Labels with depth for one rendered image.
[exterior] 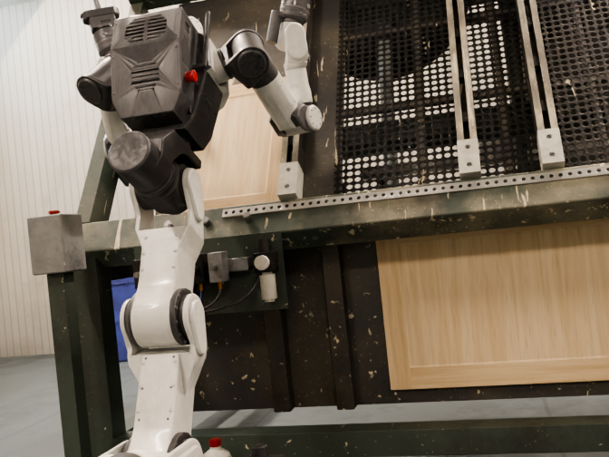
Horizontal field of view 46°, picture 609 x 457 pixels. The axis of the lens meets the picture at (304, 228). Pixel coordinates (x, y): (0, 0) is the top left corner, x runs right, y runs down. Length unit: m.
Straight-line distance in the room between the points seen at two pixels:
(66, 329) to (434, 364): 1.17
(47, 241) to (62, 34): 4.40
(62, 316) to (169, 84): 0.84
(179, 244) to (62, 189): 4.60
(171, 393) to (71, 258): 0.69
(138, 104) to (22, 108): 4.80
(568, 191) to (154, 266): 1.15
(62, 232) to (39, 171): 4.27
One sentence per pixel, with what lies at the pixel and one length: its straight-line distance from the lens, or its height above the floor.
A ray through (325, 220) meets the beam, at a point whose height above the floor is 0.83.
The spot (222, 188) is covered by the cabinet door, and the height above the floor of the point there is 0.97.
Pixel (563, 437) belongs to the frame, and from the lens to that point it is 2.25.
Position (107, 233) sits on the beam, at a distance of 2.49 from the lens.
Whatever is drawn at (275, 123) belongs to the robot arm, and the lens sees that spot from 2.15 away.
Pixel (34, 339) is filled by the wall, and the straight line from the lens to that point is 6.66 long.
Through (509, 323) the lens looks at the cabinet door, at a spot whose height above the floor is 0.44.
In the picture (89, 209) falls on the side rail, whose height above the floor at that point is 0.95.
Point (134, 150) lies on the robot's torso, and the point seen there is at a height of 1.03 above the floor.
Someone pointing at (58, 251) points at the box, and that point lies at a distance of 2.31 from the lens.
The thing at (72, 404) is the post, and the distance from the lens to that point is 2.39.
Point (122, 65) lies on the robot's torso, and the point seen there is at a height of 1.28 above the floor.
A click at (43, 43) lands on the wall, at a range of 6.69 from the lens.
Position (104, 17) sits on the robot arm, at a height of 1.56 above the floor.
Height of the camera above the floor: 0.79
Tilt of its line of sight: level
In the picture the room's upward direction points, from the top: 6 degrees counter-clockwise
